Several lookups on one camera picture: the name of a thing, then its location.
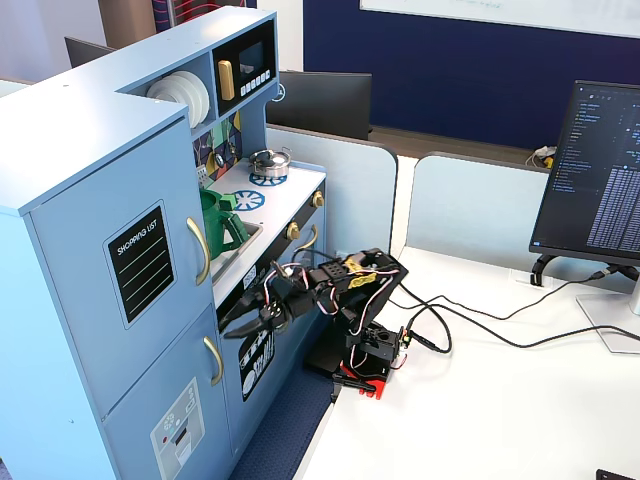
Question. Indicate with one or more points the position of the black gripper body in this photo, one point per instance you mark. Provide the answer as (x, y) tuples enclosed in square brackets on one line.
[(274, 312)]

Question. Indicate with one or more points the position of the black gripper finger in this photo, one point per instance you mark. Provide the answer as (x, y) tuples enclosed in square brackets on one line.
[(250, 329), (245, 309)]

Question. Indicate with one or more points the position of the blue door with shopping list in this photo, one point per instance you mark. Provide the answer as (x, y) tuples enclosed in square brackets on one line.
[(75, 280)]

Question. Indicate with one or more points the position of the red robot base clamp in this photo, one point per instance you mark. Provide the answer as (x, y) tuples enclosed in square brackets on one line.
[(375, 387)]

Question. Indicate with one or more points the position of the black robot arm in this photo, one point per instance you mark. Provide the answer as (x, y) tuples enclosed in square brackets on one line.
[(370, 300)]

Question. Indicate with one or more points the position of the blue oven door with window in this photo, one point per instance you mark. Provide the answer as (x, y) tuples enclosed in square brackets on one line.
[(307, 260)]

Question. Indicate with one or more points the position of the blue door with dish print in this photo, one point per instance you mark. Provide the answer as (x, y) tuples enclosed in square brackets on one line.
[(235, 395)]

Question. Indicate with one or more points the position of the blue door with water dispenser print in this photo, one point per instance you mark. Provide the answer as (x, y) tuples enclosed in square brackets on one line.
[(145, 390)]

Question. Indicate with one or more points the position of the blue toy kitchen cabinet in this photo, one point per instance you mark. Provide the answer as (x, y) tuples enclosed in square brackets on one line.
[(75, 125)]

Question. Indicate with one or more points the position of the grey toy sink basin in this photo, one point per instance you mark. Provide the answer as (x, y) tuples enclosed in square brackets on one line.
[(235, 252)]

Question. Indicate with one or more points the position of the gold stove knob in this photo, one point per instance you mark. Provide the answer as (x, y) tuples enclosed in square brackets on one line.
[(317, 199), (293, 231)]

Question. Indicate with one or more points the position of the green plastic pitcher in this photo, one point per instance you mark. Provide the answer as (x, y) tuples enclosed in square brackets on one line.
[(215, 225)]

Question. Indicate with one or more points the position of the light blue desk partition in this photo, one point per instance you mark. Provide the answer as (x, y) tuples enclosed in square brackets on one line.
[(475, 205), (350, 190)]

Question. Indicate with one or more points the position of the steel toy pot with lid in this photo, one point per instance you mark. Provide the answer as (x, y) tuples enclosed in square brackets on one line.
[(270, 162)]

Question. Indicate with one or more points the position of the metal toy slotted spatula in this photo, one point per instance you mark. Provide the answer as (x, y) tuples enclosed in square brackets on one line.
[(201, 173)]

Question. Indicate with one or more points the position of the metal toy ladle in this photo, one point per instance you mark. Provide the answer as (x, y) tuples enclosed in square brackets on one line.
[(219, 160)]

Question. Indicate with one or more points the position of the black monitor switched off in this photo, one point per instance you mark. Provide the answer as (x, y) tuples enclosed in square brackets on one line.
[(325, 105), (85, 52)]

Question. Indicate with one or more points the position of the white toy plate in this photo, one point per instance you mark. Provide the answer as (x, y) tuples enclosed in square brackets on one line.
[(199, 97), (170, 92), (206, 100)]

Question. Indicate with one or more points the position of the black toy microwave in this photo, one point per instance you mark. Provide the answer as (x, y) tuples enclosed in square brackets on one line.
[(267, 40)]

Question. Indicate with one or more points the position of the silver monitor stand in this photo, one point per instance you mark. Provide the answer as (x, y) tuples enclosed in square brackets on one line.
[(610, 320)]

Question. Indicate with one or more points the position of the monitor showing code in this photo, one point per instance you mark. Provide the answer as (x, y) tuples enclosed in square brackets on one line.
[(590, 175)]

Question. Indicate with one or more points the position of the whiteboard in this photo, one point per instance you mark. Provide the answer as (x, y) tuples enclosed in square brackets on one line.
[(500, 12)]

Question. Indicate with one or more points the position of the black flat base plate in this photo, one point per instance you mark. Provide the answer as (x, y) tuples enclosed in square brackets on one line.
[(322, 355)]

